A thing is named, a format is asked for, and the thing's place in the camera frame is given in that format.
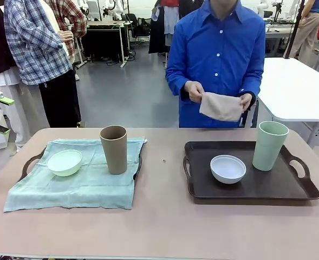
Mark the pale green bowl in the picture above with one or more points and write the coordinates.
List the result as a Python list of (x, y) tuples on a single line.
[(64, 165)]

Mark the teal cloth mat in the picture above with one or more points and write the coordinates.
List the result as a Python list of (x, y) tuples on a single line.
[(67, 187)]

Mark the tall brown cup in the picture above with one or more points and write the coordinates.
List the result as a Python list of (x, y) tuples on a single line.
[(113, 154)]

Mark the beige cloth mat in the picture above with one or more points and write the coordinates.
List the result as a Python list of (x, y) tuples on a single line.
[(221, 107)]

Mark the pale blue bowl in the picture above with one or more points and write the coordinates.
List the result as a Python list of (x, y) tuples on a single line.
[(228, 173)]

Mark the tall pale green cup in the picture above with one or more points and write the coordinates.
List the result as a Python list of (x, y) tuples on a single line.
[(267, 151)]

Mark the person's left forearm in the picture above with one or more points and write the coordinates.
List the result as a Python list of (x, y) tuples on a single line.
[(255, 86)]

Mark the person's right forearm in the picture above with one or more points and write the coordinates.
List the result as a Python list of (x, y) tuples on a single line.
[(175, 84)]

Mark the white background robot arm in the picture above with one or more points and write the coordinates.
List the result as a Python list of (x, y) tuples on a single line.
[(117, 8), (262, 6)]

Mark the dark brown plastic tray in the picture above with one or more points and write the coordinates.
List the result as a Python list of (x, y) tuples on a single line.
[(270, 187), (138, 168)]

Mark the person's right hand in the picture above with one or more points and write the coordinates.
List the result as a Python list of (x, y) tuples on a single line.
[(194, 90)]

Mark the person's left hand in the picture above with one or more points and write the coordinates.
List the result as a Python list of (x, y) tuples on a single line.
[(246, 101)]

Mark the desk with white legs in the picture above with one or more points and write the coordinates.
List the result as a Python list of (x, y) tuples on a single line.
[(105, 25)]

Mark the black office chair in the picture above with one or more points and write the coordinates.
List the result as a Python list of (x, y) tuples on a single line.
[(144, 27)]

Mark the hanging clothes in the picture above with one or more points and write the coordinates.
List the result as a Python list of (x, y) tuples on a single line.
[(159, 32)]

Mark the person in blue shirt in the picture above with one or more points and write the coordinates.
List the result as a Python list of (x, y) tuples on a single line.
[(216, 40)]

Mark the grey background workbench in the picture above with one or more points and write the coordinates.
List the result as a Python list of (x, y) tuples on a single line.
[(278, 33)]

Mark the white table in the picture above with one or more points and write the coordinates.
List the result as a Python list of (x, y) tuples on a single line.
[(292, 89)]

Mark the black tripod pole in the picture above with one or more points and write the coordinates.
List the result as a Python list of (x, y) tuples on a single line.
[(297, 24)]

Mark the person in beige trousers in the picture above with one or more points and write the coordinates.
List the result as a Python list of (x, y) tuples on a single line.
[(308, 29)]

